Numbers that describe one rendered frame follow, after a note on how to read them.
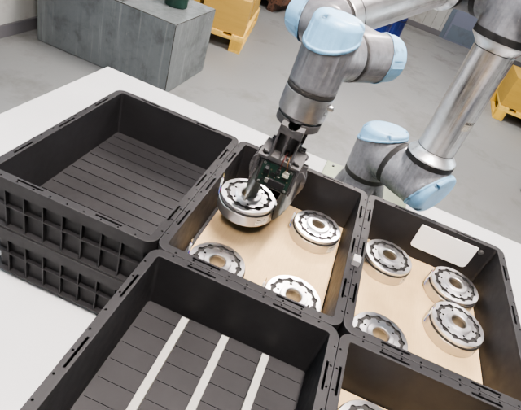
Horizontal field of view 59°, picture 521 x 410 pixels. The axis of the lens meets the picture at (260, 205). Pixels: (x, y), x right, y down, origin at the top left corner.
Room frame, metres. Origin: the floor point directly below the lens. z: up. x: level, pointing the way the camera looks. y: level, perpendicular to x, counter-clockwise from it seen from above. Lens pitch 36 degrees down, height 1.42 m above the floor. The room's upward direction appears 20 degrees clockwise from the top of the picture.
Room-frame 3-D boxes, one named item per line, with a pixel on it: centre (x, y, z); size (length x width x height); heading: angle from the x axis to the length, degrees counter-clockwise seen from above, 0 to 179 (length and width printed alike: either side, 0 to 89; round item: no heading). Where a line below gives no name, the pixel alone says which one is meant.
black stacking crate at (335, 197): (0.67, -0.04, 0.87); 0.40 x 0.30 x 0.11; 174
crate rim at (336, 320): (0.67, -0.04, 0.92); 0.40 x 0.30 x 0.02; 174
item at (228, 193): (0.68, 0.03, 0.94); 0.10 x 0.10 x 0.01
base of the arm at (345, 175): (1.10, -0.24, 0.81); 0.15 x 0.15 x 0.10
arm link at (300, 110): (0.66, -0.01, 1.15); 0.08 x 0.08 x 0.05
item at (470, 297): (0.74, -0.43, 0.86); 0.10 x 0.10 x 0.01
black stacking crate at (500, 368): (0.64, -0.34, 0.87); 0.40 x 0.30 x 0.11; 174
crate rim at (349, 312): (0.64, -0.34, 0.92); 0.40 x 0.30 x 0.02; 174
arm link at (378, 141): (1.09, -0.24, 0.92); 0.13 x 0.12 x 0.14; 48
